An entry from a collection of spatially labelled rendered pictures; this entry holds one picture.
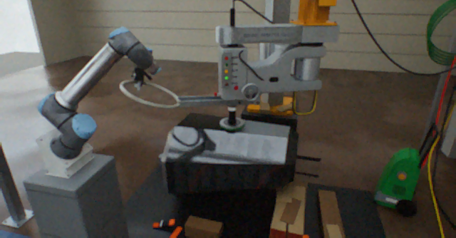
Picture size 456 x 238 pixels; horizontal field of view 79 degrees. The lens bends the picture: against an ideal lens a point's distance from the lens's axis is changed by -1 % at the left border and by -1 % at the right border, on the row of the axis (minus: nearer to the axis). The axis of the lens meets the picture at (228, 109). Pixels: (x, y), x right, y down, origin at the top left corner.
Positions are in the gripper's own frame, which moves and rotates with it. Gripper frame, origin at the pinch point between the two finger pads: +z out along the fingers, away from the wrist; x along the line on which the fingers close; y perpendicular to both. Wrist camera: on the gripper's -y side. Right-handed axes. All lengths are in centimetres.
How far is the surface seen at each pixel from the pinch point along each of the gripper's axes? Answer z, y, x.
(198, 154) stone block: 29, -39, 60
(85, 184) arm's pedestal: 42, 51, 67
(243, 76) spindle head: -46, -48, 64
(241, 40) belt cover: -72, -38, 58
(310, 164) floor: 37, -203, 83
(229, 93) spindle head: -30, -44, 61
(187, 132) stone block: 20, -37, 39
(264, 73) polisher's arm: -54, -62, 71
